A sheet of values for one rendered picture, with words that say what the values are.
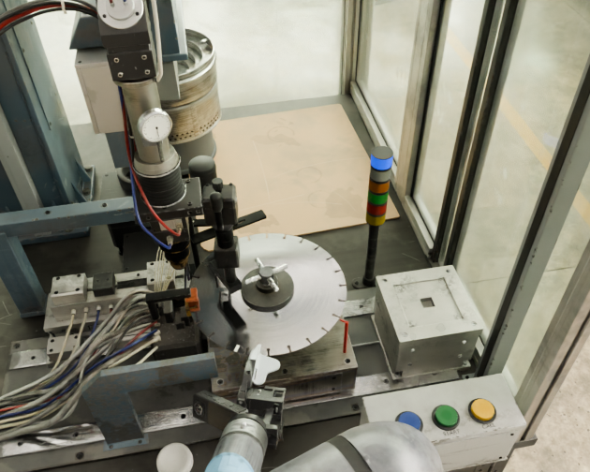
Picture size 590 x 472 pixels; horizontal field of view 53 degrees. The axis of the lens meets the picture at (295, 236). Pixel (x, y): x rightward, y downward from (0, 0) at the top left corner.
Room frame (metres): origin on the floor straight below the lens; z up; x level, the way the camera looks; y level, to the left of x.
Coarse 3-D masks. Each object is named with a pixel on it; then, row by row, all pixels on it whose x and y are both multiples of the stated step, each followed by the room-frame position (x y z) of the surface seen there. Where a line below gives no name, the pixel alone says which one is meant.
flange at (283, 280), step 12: (252, 276) 0.83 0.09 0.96; (276, 276) 0.82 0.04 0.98; (288, 276) 0.83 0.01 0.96; (252, 288) 0.80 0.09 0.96; (264, 288) 0.78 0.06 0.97; (288, 288) 0.80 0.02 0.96; (252, 300) 0.77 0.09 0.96; (264, 300) 0.77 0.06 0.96; (276, 300) 0.77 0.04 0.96; (288, 300) 0.77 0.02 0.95
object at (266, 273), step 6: (258, 258) 0.85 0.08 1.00; (258, 264) 0.83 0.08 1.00; (264, 270) 0.81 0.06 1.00; (270, 270) 0.81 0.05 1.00; (276, 270) 0.81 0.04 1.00; (282, 270) 0.82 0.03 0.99; (258, 276) 0.80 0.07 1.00; (264, 276) 0.79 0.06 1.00; (270, 276) 0.79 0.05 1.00; (246, 282) 0.78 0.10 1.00; (252, 282) 0.79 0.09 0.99; (264, 282) 0.79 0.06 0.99; (270, 282) 0.78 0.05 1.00; (276, 288) 0.76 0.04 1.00
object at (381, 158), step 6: (372, 150) 1.00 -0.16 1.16; (378, 150) 0.99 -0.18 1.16; (384, 150) 0.99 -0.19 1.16; (390, 150) 0.99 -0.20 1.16; (372, 156) 0.98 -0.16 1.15; (378, 156) 0.97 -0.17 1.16; (384, 156) 0.97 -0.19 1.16; (390, 156) 0.97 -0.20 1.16; (372, 162) 0.98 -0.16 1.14; (378, 162) 0.97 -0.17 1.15; (384, 162) 0.97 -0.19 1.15; (390, 162) 0.97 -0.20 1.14; (378, 168) 0.97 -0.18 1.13; (384, 168) 0.97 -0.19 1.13; (390, 168) 0.97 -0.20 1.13
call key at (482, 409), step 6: (474, 402) 0.56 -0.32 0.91; (480, 402) 0.56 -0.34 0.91; (486, 402) 0.56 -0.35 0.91; (474, 408) 0.54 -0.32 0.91; (480, 408) 0.54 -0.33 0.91; (486, 408) 0.54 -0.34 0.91; (492, 408) 0.54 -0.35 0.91; (474, 414) 0.54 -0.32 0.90; (480, 414) 0.53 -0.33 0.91; (486, 414) 0.53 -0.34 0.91; (492, 414) 0.53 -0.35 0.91
